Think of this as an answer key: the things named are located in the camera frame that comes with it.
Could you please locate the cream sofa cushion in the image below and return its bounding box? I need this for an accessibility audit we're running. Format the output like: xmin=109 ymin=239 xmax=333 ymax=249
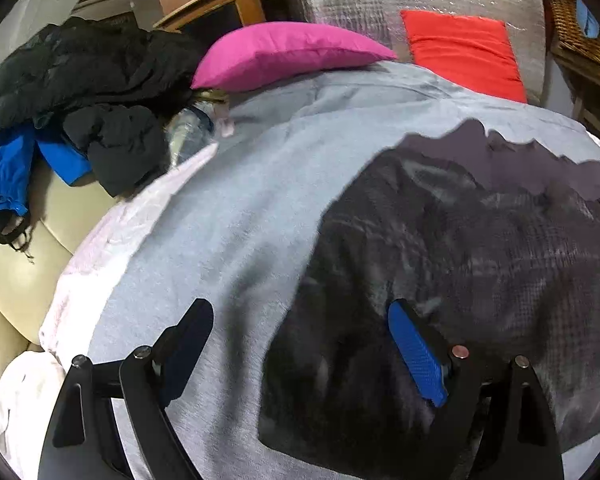
xmin=0 ymin=165 xmax=126 ymax=421

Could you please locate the wooden cabinet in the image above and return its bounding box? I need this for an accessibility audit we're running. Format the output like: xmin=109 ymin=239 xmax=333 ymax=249
xmin=147 ymin=0 xmax=286 ymax=46

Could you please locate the wicker basket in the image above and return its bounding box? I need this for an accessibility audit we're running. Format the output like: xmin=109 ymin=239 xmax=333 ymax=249
xmin=550 ymin=0 xmax=600 ymax=76

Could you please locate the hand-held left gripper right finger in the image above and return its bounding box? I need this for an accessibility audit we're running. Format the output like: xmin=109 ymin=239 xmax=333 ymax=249
xmin=387 ymin=298 xmax=566 ymax=480

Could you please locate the red cushion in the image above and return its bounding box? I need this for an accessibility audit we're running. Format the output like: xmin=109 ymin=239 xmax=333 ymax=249
xmin=400 ymin=10 xmax=528 ymax=105

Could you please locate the blue cloth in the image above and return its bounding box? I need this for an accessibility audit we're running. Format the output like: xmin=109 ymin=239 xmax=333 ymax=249
xmin=575 ymin=0 xmax=600 ymax=41

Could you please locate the black cloth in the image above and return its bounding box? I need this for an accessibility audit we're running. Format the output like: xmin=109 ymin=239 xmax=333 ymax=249
xmin=62 ymin=105 xmax=171 ymax=198

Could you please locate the black jacket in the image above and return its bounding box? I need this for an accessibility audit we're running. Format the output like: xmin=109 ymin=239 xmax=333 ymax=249
xmin=0 ymin=16 xmax=211 ymax=153

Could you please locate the wooden shelf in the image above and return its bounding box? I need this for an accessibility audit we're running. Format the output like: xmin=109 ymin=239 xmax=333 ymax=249
xmin=550 ymin=45 xmax=600 ymax=151

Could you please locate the pale pink sheet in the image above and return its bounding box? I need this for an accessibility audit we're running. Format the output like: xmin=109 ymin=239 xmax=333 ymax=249
xmin=0 ymin=142 xmax=221 ymax=480

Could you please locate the blue jacket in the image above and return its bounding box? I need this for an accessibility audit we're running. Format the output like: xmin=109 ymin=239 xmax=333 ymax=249
xmin=0 ymin=125 xmax=93 ymax=261

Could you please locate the clear plastic bottle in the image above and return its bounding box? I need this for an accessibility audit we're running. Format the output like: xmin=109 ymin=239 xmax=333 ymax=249
xmin=162 ymin=100 xmax=231 ymax=166

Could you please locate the pink pillow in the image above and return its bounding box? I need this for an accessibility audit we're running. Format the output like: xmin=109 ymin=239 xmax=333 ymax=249
xmin=191 ymin=23 xmax=398 ymax=92

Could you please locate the dark grey garment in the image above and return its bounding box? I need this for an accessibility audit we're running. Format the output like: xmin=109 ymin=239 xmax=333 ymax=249
xmin=257 ymin=117 xmax=600 ymax=480

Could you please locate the light grey blanket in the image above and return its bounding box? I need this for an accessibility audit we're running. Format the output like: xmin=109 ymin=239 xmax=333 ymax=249
xmin=92 ymin=60 xmax=600 ymax=480

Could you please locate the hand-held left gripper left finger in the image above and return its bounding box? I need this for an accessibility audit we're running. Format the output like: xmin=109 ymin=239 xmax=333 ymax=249
xmin=37 ymin=298 xmax=215 ymax=480

